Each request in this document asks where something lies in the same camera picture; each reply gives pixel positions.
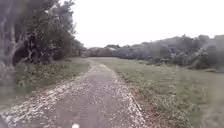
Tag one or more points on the grey gravel path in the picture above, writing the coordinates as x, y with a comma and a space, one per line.
96, 96

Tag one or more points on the green grass field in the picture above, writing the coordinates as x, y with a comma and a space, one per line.
170, 86

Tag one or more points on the distant tree line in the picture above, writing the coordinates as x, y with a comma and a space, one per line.
173, 50

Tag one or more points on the grass verge with weeds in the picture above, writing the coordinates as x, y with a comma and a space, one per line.
40, 75

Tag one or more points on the robot's own part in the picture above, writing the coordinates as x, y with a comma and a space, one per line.
75, 126

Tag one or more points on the large dark trees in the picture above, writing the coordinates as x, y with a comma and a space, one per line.
36, 30

